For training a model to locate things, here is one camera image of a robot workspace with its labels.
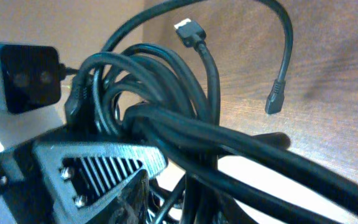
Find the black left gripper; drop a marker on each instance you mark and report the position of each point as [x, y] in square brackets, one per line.
[25, 191]

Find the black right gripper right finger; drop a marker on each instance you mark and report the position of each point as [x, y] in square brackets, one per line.
[130, 206]

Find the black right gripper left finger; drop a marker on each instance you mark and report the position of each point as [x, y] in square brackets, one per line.
[85, 177]

